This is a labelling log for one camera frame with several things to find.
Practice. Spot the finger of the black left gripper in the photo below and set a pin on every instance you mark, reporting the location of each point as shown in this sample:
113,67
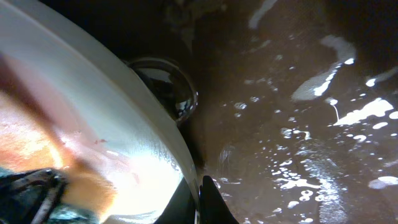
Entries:
31,196

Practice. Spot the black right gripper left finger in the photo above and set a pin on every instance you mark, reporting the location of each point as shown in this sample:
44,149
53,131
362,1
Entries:
181,208

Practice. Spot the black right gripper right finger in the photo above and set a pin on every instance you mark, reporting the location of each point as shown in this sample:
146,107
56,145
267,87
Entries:
213,209

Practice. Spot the green yellow sponge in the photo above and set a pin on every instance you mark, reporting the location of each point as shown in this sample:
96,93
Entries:
28,143

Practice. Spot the pale green plate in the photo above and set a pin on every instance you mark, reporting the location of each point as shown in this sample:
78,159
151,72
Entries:
121,117

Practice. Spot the brown plastic tray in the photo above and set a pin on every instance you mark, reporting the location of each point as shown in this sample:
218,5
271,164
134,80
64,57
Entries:
297,99

